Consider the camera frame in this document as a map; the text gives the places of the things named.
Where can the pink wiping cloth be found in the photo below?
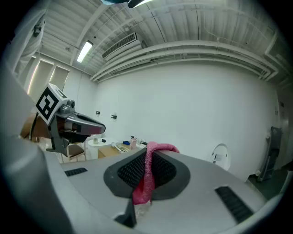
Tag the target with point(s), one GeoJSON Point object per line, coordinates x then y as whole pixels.
{"type": "Point", "coordinates": [150, 160]}

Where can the window with white blinds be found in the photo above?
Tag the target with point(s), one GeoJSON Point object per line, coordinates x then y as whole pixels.
{"type": "Point", "coordinates": [43, 77]}

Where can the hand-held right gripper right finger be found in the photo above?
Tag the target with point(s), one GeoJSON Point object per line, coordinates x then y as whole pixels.
{"type": "Point", "coordinates": [201, 182]}

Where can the brown cushioned wooden chair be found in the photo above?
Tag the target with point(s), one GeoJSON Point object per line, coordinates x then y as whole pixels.
{"type": "Point", "coordinates": [73, 149]}

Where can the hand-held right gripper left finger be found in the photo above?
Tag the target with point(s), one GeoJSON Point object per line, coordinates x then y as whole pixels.
{"type": "Point", "coordinates": [96, 182]}

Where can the black wall socket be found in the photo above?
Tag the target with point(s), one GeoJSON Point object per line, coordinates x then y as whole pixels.
{"type": "Point", "coordinates": [98, 112]}
{"type": "Point", "coordinates": [114, 116]}

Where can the ceiling tube light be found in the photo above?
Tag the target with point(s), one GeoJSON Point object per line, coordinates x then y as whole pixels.
{"type": "Point", "coordinates": [137, 3]}
{"type": "Point", "coordinates": [84, 51]}

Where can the blue cloth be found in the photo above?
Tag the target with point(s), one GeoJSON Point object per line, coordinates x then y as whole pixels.
{"type": "Point", "coordinates": [126, 143]}

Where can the white door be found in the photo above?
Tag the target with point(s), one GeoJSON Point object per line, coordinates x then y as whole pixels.
{"type": "Point", "coordinates": [285, 137]}

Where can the person's left hand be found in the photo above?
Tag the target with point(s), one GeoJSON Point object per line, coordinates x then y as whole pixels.
{"type": "Point", "coordinates": [68, 126]}

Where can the pink water bottle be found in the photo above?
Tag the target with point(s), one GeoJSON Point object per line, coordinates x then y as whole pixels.
{"type": "Point", "coordinates": [133, 144]}

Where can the person's white shirt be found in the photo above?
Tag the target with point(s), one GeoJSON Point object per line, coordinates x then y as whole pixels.
{"type": "Point", "coordinates": [32, 43]}

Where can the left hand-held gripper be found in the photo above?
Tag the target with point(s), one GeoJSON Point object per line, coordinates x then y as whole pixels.
{"type": "Point", "coordinates": [47, 105]}

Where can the large cardboard box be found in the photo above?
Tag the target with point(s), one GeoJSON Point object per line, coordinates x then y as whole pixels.
{"type": "Point", "coordinates": [107, 152]}

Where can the white smart toilet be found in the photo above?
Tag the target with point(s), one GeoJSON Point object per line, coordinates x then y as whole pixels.
{"type": "Point", "coordinates": [223, 164]}

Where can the white ceiling air conditioner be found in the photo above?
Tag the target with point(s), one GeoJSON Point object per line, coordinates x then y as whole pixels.
{"type": "Point", "coordinates": [119, 46]}

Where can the white cup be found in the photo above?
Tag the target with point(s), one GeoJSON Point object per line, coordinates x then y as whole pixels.
{"type": "Point", "coordinates": [95, 141]}

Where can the white round table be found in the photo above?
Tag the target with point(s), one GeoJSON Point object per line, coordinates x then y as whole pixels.
{"type": "Point", "coordinates": [92, 150]}

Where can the gray metal stand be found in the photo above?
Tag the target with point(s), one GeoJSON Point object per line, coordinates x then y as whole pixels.
{"type": "Point", "coordinates": [274, 146]}

